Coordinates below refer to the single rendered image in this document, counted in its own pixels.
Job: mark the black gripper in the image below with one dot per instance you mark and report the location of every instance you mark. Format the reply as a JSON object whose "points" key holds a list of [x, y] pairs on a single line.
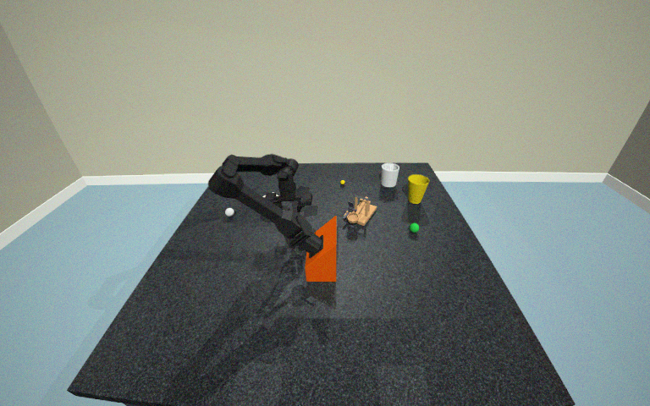
{"points": [[288, 194]]}

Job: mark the wooden catapult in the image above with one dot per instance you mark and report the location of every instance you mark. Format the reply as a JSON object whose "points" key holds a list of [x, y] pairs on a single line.
{"points": [[362, 212]]}

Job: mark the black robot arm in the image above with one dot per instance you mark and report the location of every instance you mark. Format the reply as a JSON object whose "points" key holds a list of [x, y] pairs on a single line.
{"points": [[228, 184]]}

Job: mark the white cup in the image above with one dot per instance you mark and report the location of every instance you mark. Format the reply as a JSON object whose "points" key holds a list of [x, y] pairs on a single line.
{"points": [[389, 174]]}

